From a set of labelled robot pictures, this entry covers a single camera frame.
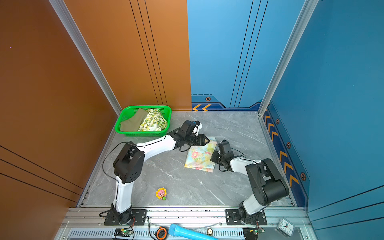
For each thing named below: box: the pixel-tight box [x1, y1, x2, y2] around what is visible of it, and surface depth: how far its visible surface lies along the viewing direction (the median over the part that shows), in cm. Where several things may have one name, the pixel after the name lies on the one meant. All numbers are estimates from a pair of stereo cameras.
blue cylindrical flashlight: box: [168, 223, 218, 240], surface depth 69 cm
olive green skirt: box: [120, 108, 149, 132], surface depth 110 cm
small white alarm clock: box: [276, 218, 295, 237], surface depth 71 cm
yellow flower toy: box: [155, 187, 167, 201], surface depth 79 cm
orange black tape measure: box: [154, 226, 168, 240], surface depth 68 cm
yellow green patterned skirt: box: [137, 108, 167, 132], surface depth 108 cm
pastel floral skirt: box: [184, 137, 218, 173], surface depth 95 cm
